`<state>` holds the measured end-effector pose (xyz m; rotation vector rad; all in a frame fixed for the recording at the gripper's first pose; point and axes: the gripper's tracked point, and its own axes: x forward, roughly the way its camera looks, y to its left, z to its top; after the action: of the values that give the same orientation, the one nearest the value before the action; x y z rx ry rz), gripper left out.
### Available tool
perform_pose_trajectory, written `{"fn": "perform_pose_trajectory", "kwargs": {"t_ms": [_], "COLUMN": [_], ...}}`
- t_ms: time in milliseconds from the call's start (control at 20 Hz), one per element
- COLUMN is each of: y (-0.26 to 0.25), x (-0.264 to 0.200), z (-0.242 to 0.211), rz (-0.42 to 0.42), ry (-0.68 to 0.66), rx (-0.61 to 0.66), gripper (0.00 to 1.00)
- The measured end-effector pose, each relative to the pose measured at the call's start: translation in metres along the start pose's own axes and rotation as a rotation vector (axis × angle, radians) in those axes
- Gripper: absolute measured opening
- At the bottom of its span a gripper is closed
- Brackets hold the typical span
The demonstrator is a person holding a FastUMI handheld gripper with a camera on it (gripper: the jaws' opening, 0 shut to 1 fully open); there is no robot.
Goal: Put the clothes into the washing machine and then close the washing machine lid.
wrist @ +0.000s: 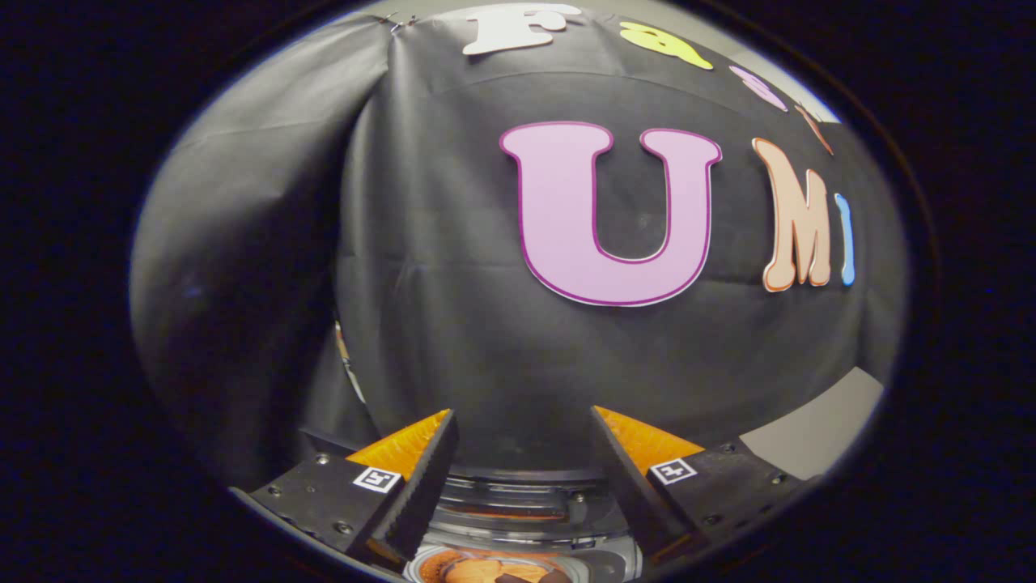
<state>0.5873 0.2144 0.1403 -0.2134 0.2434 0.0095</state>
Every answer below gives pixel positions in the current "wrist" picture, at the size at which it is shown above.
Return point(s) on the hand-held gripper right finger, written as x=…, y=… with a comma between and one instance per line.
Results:
x=627, y=486

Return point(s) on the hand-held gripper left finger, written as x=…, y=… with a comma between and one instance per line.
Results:
x=421, y=494

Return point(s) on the grey washing machine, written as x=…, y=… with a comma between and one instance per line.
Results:
x=518, y=518

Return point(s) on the orange shirt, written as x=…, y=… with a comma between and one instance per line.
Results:
x=486, y=571

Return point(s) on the black backdrop cloth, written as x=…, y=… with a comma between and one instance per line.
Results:
x=453, y=324

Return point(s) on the beige cabinet with dark frame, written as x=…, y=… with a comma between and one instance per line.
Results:
x=817, y=425

